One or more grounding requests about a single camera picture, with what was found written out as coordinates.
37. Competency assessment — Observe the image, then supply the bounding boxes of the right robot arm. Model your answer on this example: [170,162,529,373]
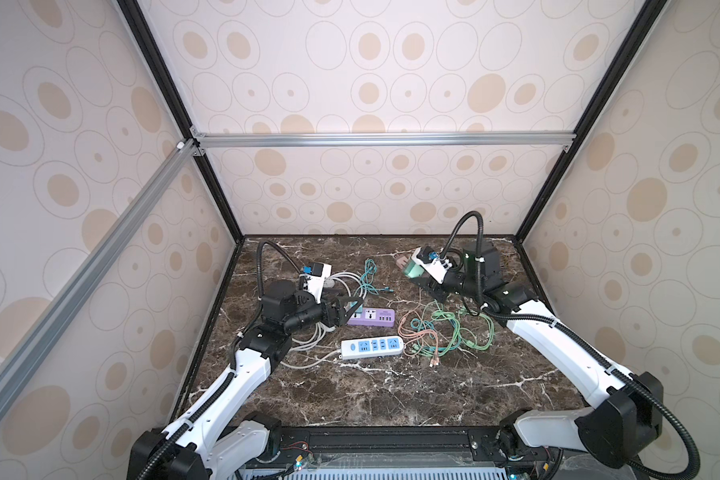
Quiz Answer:
[409,240,701,479]

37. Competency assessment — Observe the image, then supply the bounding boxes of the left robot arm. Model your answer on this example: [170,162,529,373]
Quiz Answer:
[126,280,363,479]

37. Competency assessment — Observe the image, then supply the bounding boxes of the purple power strip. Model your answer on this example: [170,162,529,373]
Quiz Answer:
[348,308,395,328]

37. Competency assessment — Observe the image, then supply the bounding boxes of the white blue power strip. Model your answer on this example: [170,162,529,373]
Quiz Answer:
[340,336,404,360]

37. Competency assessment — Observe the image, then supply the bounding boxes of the white strip grey cord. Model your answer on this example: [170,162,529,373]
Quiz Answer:
[278,323,343,370]

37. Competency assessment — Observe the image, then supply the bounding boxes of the teal usb cable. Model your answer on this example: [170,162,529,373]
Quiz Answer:
[356,259,396,298]

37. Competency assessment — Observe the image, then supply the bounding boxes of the green usb cable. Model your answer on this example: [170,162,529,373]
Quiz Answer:
[407,299,497,361]

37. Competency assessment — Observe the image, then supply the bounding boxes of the pink usb cable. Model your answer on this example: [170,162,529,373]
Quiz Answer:
[397,299,451,368]

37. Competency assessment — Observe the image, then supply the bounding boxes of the horizontal aluminium rail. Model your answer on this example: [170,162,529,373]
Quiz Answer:
[196,131,576,149]

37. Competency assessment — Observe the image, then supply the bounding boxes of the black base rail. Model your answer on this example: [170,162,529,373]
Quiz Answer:
[133,424,649,480]

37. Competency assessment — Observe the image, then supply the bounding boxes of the left aluminium rail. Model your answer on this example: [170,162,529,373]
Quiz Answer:
[0,139,198,421]

